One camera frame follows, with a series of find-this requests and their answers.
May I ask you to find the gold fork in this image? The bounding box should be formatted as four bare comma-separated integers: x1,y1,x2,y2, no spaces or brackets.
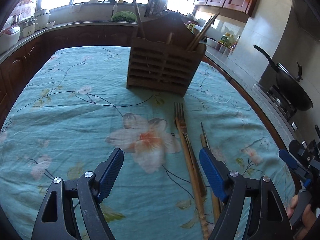
174,102,207,198

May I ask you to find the person right hand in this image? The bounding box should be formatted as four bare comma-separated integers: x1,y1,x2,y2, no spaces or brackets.
286,191,317,239

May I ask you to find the black wok pan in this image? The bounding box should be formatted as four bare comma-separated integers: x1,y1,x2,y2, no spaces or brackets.
253,45,313,111

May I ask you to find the teal floral tablecloth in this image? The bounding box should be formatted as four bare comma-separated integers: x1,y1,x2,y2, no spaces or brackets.
1,46,295,239

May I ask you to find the yellow oil bottle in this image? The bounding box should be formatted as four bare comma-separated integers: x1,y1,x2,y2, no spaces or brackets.
220,33,234,46

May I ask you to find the wooden utensil holder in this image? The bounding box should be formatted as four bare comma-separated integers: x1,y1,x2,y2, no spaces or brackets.
126,12,207,96

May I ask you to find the white pink rice cooker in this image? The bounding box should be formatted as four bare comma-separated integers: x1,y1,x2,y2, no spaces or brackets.
0,25,21,55

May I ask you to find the white cooking pot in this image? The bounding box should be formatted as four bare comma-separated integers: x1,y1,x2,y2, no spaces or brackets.
33,9,50,30

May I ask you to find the knife rack on counter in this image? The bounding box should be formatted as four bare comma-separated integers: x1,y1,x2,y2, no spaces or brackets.
144,0,168,17

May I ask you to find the green colander with vegetables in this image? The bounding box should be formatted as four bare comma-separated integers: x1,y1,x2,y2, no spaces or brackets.
111,11,137,22

